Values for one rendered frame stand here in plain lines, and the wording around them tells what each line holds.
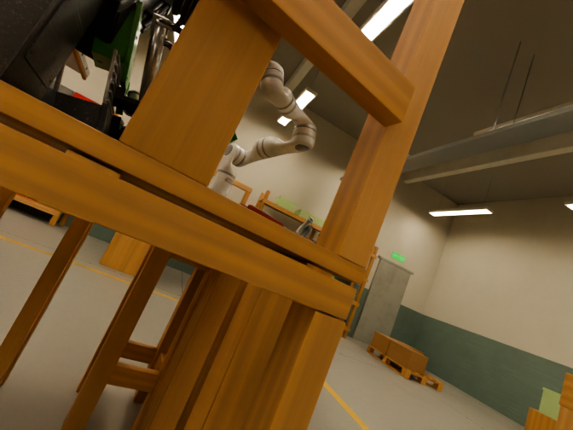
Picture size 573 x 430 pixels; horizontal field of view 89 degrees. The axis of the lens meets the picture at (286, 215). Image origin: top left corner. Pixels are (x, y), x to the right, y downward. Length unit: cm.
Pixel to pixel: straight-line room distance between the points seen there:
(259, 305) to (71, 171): 102
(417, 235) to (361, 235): 821
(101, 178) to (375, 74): 51
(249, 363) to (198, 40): 121
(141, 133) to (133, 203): 10
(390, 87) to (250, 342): 111
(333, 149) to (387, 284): 373
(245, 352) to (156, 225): 99
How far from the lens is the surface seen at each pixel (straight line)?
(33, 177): 49
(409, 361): 592
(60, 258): 129
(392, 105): 67
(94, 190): 48
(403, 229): 854
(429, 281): 926
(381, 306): 824
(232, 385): 144
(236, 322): 134
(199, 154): 50
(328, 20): 62
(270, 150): 127
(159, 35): 85
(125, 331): 133
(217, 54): 55
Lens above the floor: 80
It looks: 10 degrees up
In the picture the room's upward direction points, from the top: 23 degrees clockwise
